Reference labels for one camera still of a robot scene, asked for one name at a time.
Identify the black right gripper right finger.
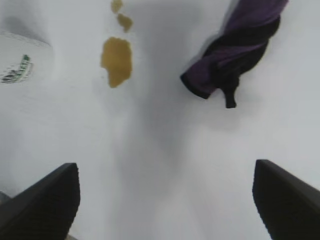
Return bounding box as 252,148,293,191
251,159,320,240

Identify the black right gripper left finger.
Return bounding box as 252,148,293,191
0,162,81,240

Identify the white paper coffee cup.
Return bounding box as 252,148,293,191
0,31,56,87

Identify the purple and black cloth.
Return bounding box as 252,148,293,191
179,0,290,109

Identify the large brown coffee spill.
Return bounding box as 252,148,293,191
100,36,133,89

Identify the small brown coffee spill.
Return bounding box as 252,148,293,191
116,12,134,33
110,0,124,14

